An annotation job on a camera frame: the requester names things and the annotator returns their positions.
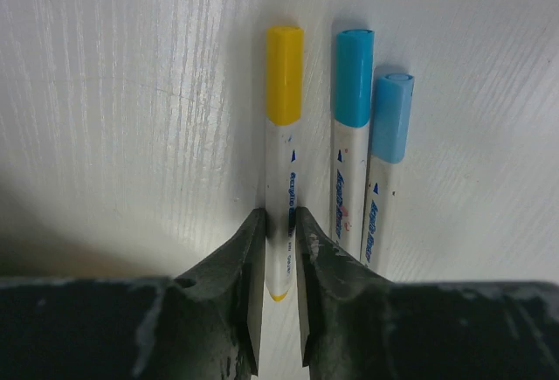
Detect yellow capped highlighter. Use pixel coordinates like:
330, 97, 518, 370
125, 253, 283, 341
265, 25, 304, 302

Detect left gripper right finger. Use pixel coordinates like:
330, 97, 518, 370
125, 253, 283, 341
296, 207, 558, 379

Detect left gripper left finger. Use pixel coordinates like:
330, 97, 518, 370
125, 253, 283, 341
1, 209, 266, 379

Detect teal capped acrylic marker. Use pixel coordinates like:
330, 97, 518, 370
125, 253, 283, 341
331, 29, 375, 259

